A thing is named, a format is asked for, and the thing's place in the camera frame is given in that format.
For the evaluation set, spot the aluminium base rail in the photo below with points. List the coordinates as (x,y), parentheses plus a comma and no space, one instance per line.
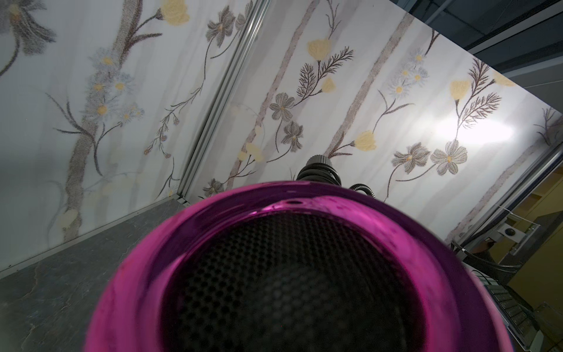
(523,326)

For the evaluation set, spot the black hair dryer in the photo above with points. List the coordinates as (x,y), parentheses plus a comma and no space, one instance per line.
(303,265)

